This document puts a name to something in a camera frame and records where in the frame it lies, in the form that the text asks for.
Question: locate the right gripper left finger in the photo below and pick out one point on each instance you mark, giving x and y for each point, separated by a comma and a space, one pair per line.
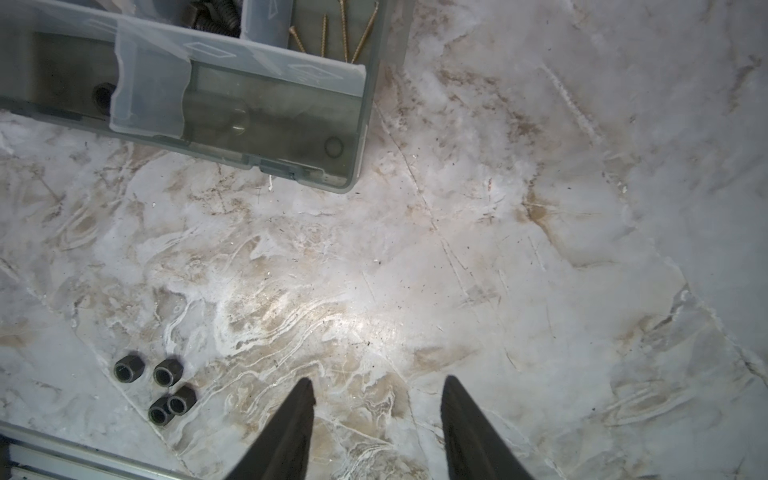
281, 451

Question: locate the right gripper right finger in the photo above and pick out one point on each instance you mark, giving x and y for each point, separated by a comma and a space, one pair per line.
474, 450

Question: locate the black hex nut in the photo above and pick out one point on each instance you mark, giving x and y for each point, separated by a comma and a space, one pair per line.
168, 372
129, 368
181, 401
159, 413

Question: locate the grey plastic organizer box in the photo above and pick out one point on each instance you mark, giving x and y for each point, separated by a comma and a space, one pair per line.
133, 70

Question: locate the aluminium mounting rail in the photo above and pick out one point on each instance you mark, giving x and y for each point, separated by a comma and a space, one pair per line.
27, 454

